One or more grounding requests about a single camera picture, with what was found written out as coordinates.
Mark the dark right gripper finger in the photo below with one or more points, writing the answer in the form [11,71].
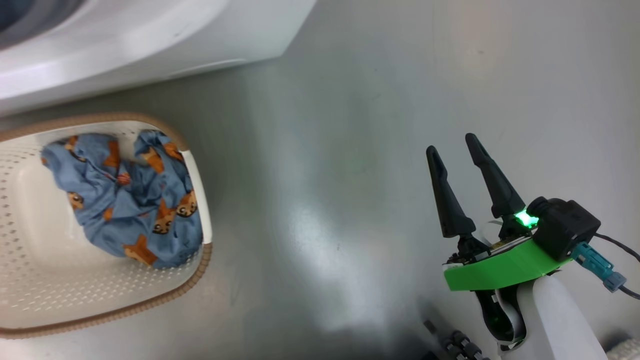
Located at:
[450,205]
[497,190]

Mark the grey rubber door gasket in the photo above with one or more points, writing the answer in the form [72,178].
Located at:
[30,20]

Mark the cream laundry basket brown rim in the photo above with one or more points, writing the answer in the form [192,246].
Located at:
[50,280]

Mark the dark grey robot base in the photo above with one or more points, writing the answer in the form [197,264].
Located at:
[460,345]

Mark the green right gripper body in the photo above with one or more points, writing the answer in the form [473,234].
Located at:
[500,272]

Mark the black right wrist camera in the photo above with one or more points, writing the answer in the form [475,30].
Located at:
[567,227]

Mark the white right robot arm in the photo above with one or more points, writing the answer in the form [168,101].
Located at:
[555,320]

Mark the white front-load washing machine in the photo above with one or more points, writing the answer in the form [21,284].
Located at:
[150,45]

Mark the blue bear-print clothing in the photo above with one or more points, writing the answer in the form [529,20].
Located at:
[130,210]

